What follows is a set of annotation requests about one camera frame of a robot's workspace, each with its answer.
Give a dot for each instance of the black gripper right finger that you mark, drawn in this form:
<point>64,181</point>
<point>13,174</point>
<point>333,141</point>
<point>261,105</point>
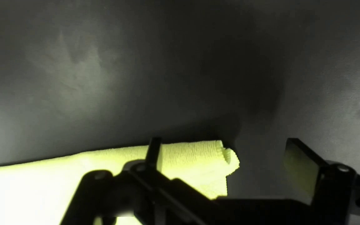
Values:
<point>334,191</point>

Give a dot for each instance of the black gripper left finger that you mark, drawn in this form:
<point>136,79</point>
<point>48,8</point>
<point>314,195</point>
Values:
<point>106,191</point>

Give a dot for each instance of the yellow cloth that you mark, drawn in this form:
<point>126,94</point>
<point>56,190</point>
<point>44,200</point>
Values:
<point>34,183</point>

